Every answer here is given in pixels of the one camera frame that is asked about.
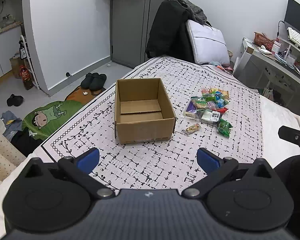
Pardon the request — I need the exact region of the yellow cookie snack packet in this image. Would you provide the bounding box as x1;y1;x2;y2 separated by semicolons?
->
183;123;200;135

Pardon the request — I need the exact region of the green cartoon floor mat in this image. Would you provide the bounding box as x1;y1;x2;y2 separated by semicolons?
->
21;100;83;141

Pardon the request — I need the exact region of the grey door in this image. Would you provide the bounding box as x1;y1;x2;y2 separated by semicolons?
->
110;0;165;68

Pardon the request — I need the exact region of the white keyboard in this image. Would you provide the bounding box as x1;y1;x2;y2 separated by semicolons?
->
287;27;300;47

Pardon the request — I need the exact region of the patterned white bed blanket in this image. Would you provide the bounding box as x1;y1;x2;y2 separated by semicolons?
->
37;56;263;191

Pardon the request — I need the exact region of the red woven basket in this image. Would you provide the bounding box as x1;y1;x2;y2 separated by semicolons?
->
254;32;274;51

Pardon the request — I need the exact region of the pair of black slippers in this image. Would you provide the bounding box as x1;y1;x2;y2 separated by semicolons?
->
81;73;107;92

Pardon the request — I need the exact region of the dark soda bottle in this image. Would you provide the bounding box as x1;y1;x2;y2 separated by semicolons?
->
19;65;33;90

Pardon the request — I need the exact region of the red snack packet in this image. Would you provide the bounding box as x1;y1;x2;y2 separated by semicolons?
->
215;107;228;114

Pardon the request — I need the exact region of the purple wafer snack pack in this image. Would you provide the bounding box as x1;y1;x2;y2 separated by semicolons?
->
183;100;197;119

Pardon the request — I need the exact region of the white desk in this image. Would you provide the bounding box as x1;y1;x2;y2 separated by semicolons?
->
234;37;300;115

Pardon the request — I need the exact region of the black jacket on chair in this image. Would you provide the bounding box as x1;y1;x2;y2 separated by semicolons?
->
146;1;194;63

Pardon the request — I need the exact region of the blue snack packet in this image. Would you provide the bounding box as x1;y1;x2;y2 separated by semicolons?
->
215;91;229;108

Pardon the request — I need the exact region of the white pillow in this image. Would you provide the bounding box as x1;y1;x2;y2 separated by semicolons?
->
186;20;230;66

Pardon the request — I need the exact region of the orange snack packet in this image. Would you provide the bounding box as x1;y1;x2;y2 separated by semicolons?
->
217;89;230;100

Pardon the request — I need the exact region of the grey knit garment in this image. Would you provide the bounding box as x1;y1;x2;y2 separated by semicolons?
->
174;0;207;25

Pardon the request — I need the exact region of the open cardboard box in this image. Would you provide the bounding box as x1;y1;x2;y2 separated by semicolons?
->
114;78;177;144

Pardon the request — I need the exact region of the black monitor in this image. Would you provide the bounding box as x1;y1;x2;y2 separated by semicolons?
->
284;0;300;33

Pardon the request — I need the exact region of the white grey snack box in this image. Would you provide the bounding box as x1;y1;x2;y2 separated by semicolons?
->
200;109;221;125

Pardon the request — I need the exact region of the green snack packet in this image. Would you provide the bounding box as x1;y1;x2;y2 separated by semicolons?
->
217;118;233;139

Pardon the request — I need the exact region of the black shoe on floor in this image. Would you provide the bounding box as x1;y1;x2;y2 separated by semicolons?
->
6;94;24;107

